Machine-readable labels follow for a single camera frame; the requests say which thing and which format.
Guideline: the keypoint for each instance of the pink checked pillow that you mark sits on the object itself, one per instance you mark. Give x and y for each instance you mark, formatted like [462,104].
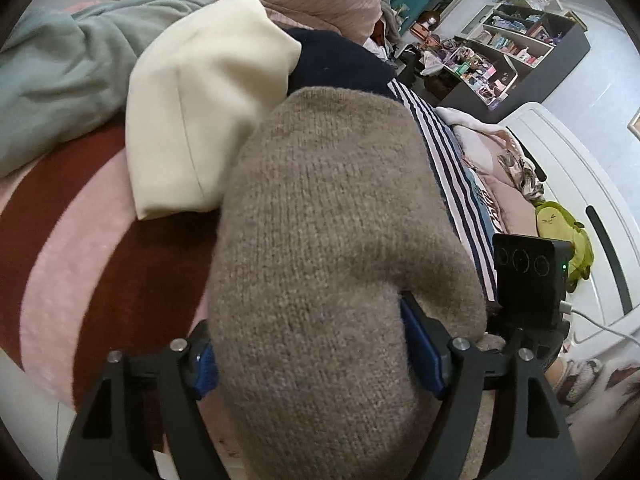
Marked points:
[475,150]

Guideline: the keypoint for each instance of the framed wall picture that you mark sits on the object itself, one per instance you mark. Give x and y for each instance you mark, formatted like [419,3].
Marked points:
[635,126]

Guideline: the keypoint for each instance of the dark bookshelf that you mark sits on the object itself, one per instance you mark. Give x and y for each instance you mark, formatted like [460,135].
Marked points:
[530,60]

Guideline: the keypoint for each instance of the cream garment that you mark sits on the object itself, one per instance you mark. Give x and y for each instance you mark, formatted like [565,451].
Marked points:
[200,110]

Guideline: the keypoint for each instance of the fluffy slippers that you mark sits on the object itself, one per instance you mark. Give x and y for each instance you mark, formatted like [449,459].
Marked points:
[580,380]

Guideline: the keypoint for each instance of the avocado plush toy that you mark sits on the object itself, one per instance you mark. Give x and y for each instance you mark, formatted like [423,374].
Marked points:
[562,240]

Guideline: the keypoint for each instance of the white fluffy blanket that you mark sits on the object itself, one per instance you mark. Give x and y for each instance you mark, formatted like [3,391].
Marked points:
[465,119]

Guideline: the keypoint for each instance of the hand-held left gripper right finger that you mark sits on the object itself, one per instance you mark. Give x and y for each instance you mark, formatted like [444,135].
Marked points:
[421,346]

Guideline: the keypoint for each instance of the striped bed sheet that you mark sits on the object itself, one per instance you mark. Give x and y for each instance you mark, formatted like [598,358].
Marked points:
[75,240]

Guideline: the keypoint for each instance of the brown knitted sweater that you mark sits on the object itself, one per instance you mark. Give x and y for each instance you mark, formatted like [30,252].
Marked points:
[330,270]

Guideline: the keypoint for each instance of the black garment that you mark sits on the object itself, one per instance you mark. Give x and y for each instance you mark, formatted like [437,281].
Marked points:
[340,62]

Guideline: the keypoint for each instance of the grey-green garment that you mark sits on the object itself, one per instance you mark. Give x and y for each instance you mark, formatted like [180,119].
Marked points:
[65,75]

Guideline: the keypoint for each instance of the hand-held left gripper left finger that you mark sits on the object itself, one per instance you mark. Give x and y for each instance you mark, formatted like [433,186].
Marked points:
[205,366]

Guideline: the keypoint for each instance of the white bed headboard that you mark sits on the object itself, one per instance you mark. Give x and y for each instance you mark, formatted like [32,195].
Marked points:
[575,170]

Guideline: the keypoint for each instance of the leaf patterned cloth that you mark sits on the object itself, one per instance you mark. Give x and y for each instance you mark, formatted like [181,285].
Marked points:
[522,175]

